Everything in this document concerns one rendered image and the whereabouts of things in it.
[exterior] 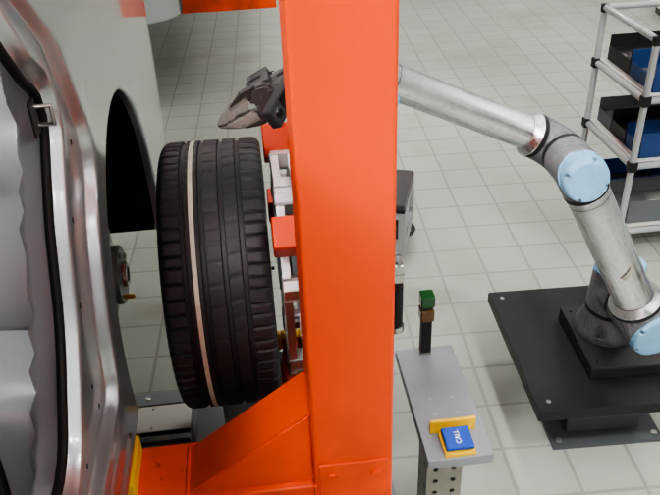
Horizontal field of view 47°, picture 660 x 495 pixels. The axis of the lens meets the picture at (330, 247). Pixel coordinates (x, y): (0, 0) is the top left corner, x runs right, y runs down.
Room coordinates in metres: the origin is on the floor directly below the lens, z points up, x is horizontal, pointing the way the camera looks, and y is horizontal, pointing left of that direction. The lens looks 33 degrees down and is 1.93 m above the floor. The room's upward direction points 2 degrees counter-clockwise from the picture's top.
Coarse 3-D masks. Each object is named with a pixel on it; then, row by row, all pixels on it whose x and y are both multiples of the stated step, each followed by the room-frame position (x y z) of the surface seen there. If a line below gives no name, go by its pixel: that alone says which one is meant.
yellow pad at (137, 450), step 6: (138, 438) 1.15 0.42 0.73; (138, 444) 1.14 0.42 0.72; (138, 450) 1.13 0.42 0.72; (138, 456) 1.12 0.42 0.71; (138, 462) 1.10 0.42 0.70; (132, 468) 1.06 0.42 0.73; (138, 468) 1.09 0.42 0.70; (132, 474) 1.05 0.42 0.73; (138, 474) 1.08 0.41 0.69; (132, 480) 1.03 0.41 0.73; (138, 480) 1.07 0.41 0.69; (132, 486) 1.02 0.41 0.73; (132, 492) 1.02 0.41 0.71
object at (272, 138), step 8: (264, 128) 1.77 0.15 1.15; (280, 128) 1.77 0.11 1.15; (264, 136) 1.76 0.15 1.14; (272, 136) 1.76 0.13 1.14; (280, 136) 1.76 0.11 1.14; (264, 144) 1.74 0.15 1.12; (272, 144) 1.75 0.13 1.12; (280, 144) 1.75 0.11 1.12; (288, 144) 1.75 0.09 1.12; (264, 152) 1.73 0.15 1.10; (264, 160) 1.76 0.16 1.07
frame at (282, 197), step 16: (272, 160) 1.65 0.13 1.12; (288, 160) 1.65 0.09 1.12; (272, 176) 1.57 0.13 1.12; (272, 192) 1.83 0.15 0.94; (288, 192) 1.49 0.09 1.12; (288, 208) 1.47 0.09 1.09; (288, 256) 1.39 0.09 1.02; (288, 272) 1.36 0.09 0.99; (288, 288) 1.34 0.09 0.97; (288, 304) 1.33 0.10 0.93; (288, 320) 1.33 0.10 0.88; (288, 336) 1.33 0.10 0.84; (288, 352) 1.35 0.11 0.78; (288, 368) 1.47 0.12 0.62
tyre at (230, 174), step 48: (240, 144) 1.62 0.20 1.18; (192, 192) 1.45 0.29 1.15; (240, 192) 1.46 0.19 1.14; (240, 240) 1.36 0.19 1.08; (192, 288) 1.29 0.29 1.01; (240, 288) 1.30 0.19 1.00; (192, 336) 1.26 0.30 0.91; (240, 336) 1.27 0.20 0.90; (192, 384) 1.26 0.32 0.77; (240, 384) 1.29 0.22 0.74
